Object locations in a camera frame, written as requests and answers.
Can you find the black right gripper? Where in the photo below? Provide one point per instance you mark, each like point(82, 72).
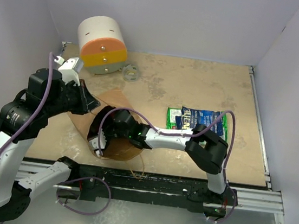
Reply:
point(105, 129)

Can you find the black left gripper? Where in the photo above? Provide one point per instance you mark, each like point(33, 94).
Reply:
point(81, 109)

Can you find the brown paper bag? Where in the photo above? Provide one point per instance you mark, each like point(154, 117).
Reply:
point(118, 149)

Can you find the green white snack packet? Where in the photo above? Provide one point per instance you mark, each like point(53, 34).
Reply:
point(171, 113)

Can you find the blue white chips bag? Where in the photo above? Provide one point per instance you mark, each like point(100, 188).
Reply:
point(189, 118)

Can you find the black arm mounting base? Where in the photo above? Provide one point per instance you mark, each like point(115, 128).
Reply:
point(157, 189)

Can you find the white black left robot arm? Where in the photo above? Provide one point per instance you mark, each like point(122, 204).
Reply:
point(21, 120)

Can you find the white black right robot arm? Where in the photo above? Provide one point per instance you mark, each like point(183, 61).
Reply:
point(207, 149)

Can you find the clear tape roll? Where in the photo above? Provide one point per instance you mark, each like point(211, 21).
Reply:
point(130, 73)

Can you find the white cylindrical mini drawer cabinet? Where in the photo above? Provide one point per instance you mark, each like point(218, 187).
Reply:
point(101, 45)

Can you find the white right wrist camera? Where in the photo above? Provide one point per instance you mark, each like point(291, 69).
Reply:
point(98, 144)

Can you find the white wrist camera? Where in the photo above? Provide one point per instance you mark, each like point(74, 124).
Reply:
point(69, 69)
point(98, 144)

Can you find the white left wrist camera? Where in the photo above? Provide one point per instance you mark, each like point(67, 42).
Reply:
point(69, 69)

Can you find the aluminium frame rail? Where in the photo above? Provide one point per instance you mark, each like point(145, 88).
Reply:
point(174, 82)

